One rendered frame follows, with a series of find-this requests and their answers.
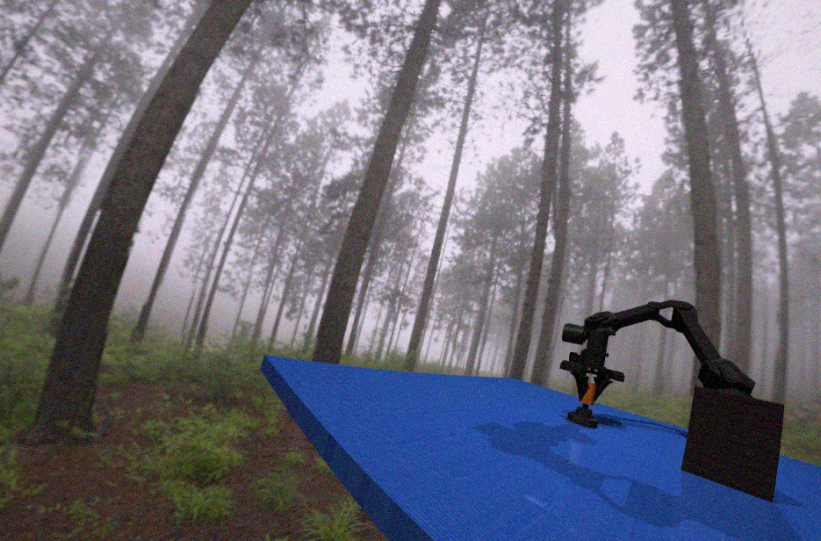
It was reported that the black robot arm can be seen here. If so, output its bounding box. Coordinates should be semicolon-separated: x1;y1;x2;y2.
562;300;756;398

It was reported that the orange knob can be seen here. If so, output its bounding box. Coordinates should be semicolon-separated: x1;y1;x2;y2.
579;382;597;406

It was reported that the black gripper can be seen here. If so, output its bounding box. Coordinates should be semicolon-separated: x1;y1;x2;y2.
560;346;625;401

